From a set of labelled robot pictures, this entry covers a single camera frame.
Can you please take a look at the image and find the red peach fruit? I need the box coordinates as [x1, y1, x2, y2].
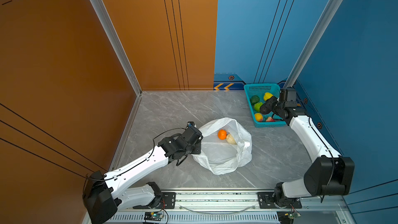
[266, 117, 276, 122]

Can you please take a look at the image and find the yellow lemon fruit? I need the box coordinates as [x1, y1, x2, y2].
[263, 92, 273, 101]

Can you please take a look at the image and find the yellow orange fruit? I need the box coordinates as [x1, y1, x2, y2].
[255, 113, 264, 122]

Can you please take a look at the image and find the dark green fruit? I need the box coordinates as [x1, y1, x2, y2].
[250, 95, 260, 106]

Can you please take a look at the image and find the white plastic bag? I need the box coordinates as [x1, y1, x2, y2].
[193, 117, 252, 175]

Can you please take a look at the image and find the teal plastic basket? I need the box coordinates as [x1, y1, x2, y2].
[244, 83, 286, 128]

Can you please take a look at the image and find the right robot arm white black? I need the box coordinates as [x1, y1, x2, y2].
[264, 96, 354, 208]

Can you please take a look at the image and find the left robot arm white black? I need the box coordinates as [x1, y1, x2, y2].
[83, 122, 203, 224]

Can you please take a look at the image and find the left circuit board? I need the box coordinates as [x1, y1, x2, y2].
[143, 212, 166, 224]

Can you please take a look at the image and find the circuit board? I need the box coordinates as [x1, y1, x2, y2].
[277, 211, 301, 224]
[143, 212, 166, 224]

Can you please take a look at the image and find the right circuit board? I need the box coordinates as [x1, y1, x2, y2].
[277, 211, 301, 224]

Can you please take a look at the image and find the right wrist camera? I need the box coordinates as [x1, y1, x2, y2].
[279, 87, 297, 102]

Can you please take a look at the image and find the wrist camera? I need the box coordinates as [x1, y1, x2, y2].
[186, 121, 197, 129]
[279, 87, 297, 102]

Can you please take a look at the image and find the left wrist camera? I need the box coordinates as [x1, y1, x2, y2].
[186, 121, 197, 129]

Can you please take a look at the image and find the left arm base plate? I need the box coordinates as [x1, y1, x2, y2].
[133, 192, 176, 209]

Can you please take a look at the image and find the aluminium front rail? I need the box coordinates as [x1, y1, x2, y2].
[86, 188, 349, 213]

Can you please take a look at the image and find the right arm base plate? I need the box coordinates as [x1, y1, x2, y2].
[257, 191, 302, 209]

